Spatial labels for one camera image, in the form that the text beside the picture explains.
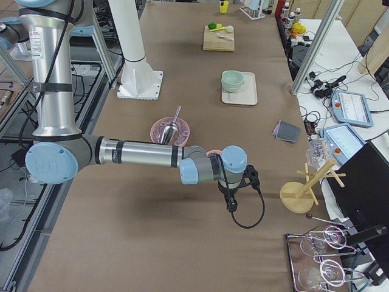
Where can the clear plastic bag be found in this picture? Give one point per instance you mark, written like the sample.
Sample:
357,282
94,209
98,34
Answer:
318,152

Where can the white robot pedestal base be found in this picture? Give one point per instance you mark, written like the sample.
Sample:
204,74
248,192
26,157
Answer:
138,79

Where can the lower wine glass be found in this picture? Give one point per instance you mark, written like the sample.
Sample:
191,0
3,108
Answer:
323,276

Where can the green lime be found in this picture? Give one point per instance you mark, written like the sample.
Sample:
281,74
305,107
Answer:
212,25

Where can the white ceramic spoon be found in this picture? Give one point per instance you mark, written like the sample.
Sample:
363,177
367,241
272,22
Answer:
226,37

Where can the grey folded cloth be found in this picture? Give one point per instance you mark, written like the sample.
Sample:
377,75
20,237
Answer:
287,132

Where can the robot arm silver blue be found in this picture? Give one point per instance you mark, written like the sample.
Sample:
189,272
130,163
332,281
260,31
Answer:
60,149

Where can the small pink bowl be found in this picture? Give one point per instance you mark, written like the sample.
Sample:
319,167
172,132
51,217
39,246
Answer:
218,152

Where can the lower teach pendant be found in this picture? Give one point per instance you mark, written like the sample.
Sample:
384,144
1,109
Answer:
344,141

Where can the teach pendant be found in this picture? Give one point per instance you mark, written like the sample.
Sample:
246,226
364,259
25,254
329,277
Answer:
344,141
352,108

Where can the wine glass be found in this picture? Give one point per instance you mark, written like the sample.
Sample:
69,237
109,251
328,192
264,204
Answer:
316,243
323,276

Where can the upper teach pendant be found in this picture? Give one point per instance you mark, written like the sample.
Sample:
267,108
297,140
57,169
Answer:
352,108

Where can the wooden mug tree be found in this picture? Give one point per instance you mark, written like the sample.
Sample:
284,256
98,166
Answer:
300,198

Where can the cream rabbit tray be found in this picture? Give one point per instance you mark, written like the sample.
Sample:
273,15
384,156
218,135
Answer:
246,95

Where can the large pink ice bowl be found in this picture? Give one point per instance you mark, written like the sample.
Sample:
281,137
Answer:
184,130

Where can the upper wine glass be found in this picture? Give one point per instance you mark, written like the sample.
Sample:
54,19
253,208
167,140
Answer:
316,243

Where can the yellow cup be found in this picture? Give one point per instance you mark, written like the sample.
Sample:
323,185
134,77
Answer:
223,6

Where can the black wire glass rack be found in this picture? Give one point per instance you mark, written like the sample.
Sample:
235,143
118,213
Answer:
315,258

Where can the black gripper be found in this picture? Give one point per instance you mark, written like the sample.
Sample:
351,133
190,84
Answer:
227,192

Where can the wooden cutting board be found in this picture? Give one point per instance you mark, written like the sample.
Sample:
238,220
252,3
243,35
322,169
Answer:
212,43

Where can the metal ice scoop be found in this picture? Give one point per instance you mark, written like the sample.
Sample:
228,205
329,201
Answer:
170,131

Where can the black monitor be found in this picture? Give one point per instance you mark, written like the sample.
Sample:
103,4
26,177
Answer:
364,198

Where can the aluminium frame post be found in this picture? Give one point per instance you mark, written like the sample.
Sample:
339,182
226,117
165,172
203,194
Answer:
320,35

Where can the stacked green bowls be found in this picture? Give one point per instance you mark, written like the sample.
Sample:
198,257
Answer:
231,80

